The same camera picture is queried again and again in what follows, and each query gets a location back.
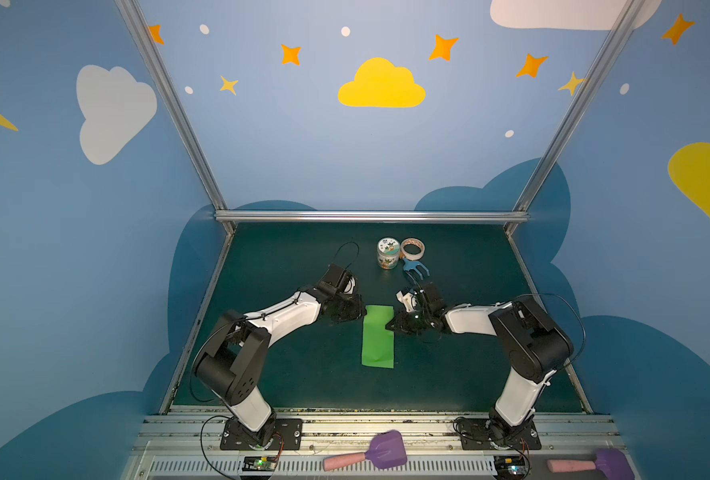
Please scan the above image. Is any green square paper sheet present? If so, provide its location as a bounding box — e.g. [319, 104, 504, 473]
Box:
[361, 305, 394, 369]

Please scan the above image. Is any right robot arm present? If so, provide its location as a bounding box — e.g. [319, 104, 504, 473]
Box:
[386, 290, 574, 449]

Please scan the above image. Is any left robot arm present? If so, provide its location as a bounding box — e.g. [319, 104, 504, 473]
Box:
[191, 287, 366, 448]

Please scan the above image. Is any blue garden hand rake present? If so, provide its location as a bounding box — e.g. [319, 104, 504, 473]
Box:
[403, 258, 430, 285]

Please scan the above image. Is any white tape roll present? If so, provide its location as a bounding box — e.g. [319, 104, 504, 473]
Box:
[400, 238, 426, 261]

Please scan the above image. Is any carrot snack jar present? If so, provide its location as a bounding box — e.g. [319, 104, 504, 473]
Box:
[377, 237, 401, 270]

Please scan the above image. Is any right green circuit board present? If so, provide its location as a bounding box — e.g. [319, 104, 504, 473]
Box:
[494, 456, 529, 480]

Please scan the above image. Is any green circuit board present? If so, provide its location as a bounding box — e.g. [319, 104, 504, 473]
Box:
[494, 456, 529, 480]
[241, 456, 278, 474]

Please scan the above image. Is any left green circuit board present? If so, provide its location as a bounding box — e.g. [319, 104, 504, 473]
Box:
[241, 456, 278, 474]

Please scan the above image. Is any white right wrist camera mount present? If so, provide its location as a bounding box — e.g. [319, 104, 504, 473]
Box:
[396, 282, 447, 314]

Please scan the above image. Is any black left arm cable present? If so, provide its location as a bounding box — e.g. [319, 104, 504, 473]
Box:
[329, 241, 361, 271]

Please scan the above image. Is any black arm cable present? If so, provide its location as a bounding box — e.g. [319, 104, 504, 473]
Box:
[528, 292, 588, 367]
[329, 241, 361, 271]

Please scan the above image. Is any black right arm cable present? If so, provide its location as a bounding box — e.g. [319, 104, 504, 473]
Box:
[528, 292, 588, 367]

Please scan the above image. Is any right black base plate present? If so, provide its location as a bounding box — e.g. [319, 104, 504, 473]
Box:
[453, 417, 542, 450]

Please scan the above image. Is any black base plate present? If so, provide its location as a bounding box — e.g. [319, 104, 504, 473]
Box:
[453, 417, 542, 450]
[219, 416, 303, 451]

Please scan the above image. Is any purple scoop pink handle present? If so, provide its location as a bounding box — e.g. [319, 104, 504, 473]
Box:
[546, 447, 633, 480]
[323, 430, 408, 471]

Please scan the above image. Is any aluminium right corner post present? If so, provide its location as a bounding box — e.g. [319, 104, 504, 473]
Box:
[513, 0, 645, 223]

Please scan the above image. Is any aluminium corner post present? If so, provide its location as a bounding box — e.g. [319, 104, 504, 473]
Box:
[115, 0, 228, 213]
[513, 0, 645, 223]

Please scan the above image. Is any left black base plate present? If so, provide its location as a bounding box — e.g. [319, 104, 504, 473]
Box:
[219, 416, 303, 451]

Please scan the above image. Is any aluminium back frame rail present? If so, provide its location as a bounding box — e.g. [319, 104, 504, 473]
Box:
[215, 210, 529, 224]

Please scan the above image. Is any aluminium front rail base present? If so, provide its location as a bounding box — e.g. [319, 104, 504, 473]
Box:
[121, 407, 639, 479]

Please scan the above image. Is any aluminium left corner post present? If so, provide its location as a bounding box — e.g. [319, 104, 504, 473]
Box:
[115, 0, 228, 213]

